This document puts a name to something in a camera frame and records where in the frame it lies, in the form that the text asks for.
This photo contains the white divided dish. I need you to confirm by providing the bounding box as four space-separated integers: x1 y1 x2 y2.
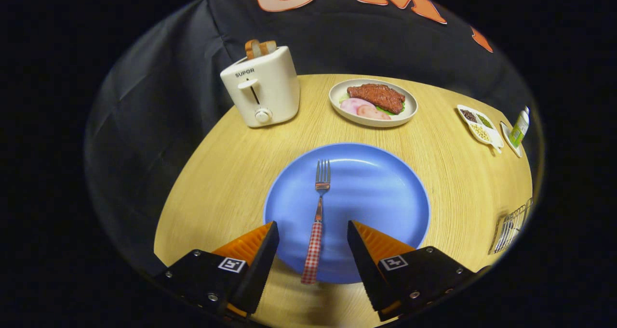
457 105 504 154

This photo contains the white toaster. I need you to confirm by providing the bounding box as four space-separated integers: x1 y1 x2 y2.
220 46 301 128

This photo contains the metal wire cutlery basket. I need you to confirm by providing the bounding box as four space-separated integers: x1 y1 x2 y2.
488 198 533 255

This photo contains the brown steak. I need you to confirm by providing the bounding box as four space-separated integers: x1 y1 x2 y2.
347 83 406 115

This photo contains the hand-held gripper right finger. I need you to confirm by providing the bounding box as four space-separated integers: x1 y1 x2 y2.
347 220 490 321

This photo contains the fork with red checked handle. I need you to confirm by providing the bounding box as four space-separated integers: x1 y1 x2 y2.
301 159 332 285

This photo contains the pink ham slice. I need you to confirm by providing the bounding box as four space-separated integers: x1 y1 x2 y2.
357 105 392 121
340 98 369 116

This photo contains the white oval plate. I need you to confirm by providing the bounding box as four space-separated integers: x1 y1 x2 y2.
329 79 418 128

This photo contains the green lettuce leaf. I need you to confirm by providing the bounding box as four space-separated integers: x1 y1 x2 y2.
339 94 405 116

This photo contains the small white saucer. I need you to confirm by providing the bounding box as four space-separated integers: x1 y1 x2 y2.
500 121 523 158

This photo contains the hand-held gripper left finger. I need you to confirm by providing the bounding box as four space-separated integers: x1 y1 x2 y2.
155 221 280 319

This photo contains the blue round plate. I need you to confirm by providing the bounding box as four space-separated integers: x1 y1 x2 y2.
263 143 431 284

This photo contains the green label metal bottle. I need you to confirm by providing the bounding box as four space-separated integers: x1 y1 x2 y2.
510 106 531 148

